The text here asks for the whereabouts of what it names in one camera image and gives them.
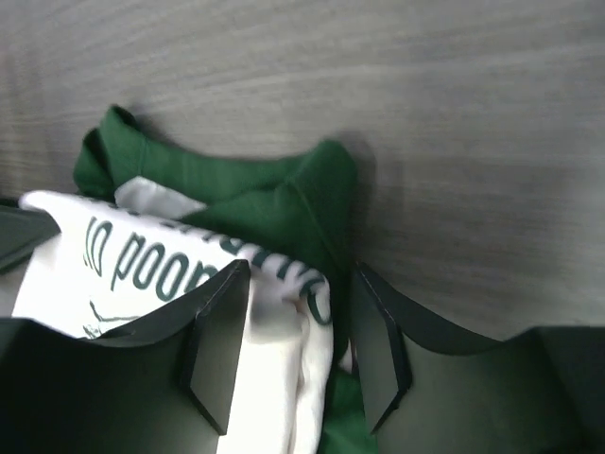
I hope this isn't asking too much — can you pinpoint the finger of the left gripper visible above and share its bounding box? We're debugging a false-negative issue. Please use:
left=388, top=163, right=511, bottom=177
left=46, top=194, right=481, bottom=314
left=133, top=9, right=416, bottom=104
left=0, top=198, right=61, bottom=272

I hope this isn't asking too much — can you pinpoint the white and green t shirt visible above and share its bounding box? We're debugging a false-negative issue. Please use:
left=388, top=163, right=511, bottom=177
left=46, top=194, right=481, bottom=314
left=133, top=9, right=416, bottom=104
left=13, top=106, right=376, bottom=453

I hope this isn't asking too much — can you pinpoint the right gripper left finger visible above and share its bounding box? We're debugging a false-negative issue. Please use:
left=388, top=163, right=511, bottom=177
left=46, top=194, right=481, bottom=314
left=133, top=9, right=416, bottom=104
left=1, top=260, right=251, bottom=453

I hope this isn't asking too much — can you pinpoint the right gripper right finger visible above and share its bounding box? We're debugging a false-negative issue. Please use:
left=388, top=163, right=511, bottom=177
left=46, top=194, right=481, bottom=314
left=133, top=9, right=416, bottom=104
left=352, top=264, right=604, bottom=453

